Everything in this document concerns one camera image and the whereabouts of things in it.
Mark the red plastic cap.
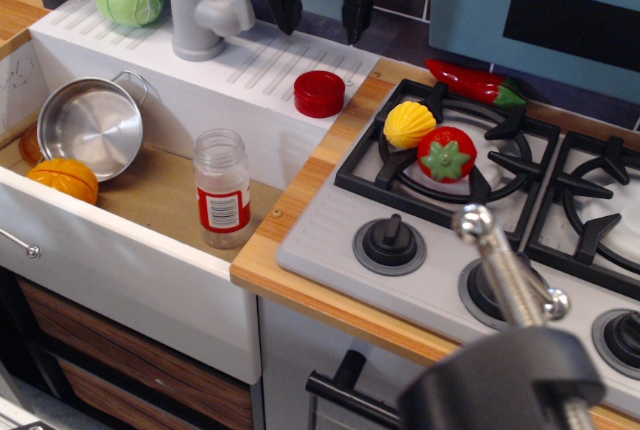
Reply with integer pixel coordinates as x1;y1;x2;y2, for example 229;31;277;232
294;70;346;119

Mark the grey toy faucet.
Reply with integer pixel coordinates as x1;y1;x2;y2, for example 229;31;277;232
170;0;255;62

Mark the red toy chili pepper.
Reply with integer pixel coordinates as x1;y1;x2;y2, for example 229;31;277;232
425;59;527;109

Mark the black left burner grate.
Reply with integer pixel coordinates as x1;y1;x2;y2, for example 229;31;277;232
334;79;560;249

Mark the black burner grate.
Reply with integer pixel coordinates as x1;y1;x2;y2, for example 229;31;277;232
525;131;639;301
334;79;560;249

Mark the clear jar with red label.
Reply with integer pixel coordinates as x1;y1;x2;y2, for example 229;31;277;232
193;129;251;249

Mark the red toy tomato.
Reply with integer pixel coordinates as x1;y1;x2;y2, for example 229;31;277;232
417;126;477;184

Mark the teal toy microwave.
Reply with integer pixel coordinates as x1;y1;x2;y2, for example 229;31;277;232
429;0;639;101

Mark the stainless steel pot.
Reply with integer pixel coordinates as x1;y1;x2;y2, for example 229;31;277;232
37;70;149;182

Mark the black left stove knob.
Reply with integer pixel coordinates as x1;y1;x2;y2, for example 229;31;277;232
353;213;427;277

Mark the black stove knob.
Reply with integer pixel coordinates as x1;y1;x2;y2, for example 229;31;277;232
457;252;550;332
353;213;427;277
591;309;639;380

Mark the white toy sink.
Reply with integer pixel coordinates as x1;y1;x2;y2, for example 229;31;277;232
1;0;378;384

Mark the orange toy pumpkin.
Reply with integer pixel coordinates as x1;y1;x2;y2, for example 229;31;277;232
27;158;99;205

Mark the black right burner grate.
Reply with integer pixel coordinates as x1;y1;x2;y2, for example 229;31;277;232
525;131;639;301

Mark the black middle stove knob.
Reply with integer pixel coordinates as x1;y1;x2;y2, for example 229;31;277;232
457;252;550;332

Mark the wooden drawer front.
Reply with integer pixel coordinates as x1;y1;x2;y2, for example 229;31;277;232
17;278;254;429

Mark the black clamp with chrome screw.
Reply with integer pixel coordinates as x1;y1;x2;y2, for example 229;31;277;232
398;204;606;429

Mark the black right stove knob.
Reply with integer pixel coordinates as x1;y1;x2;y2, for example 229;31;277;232
591;309;639;380

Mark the chrome towel rail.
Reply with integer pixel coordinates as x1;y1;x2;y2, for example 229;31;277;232
0;229;42;259

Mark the black oven door handle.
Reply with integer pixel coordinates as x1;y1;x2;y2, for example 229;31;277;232
305;350;400;429

